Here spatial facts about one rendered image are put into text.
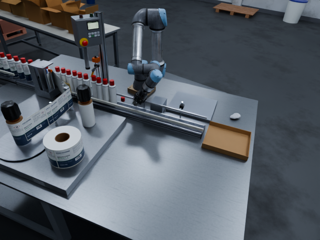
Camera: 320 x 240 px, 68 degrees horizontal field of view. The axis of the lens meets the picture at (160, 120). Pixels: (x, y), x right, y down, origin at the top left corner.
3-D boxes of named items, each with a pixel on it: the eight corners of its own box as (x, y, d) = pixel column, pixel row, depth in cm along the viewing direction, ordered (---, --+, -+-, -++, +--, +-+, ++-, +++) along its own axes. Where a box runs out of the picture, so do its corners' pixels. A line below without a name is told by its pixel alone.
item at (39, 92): (36, 95, 186) (26, 65, 170) (48, 87, 196) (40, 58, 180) (51, 99, 183) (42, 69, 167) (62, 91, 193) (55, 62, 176)
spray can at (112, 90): (108, 104, 183) (106, 80, 170) (113, 101, 186) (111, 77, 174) (114, 106, 181) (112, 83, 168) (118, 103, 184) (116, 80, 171)
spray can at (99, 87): (96, 101, 185) (93, 78, 172) (101, 98, 188) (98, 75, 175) (101, 104, 183) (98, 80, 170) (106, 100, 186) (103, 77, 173)
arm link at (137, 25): (130, 4, 163) (126, 71, 155) (145, 4, 163) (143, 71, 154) (132, 14, 175) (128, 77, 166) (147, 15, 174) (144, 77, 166)
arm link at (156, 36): (148, 72, 205) (146, 5, 168) (165, 73, 204) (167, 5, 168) (147, 80, 196) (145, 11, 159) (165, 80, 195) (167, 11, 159)
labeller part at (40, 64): (27, 65, 171) (27, 64, 170) (38, 59, 179) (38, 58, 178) (42, 69, 167) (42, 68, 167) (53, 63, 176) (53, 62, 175)
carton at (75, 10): (59, 34, 321) (53, 4, 297) (85, 25, 357) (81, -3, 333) (83, 40, 307) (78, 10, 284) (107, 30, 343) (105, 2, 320)
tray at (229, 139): (201, 147, 158) (202, 143, 156) (209, 125, 177) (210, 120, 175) (246, 161, 151) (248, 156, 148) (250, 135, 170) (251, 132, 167)
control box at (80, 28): (75, 44, 169) (70, 15, 157) (97, 40, 177) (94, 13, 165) (79, 48, 162) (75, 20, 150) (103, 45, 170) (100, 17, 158)
